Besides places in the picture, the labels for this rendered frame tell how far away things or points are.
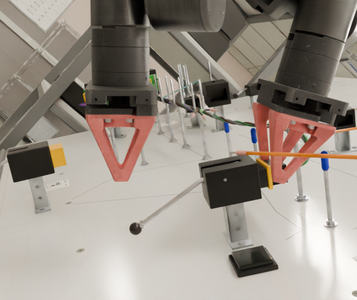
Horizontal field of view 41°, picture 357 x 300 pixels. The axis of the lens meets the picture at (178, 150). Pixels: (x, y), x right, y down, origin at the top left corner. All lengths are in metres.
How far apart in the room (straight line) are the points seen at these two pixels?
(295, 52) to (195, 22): 0.12
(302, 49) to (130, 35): 0.17
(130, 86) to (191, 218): 0.23
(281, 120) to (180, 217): 0.21
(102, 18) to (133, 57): 0.04
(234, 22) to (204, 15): 1.17
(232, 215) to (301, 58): 0.18
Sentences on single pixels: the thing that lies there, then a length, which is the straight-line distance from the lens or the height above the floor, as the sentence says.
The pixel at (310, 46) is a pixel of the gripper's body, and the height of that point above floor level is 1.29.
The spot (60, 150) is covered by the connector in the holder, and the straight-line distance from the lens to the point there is 0.74.
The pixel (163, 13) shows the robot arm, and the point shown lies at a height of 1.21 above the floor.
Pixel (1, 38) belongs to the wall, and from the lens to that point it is 8.16.
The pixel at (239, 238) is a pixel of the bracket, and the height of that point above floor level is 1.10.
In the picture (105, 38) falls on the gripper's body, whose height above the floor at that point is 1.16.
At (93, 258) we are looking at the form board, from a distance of 0.57.
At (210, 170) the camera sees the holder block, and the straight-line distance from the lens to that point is 0.49.
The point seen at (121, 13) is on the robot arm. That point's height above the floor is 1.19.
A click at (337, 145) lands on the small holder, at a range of 0.80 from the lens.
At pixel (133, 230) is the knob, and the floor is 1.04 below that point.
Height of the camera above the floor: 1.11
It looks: 3 degrees up
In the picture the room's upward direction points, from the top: 41 degrees clockwise
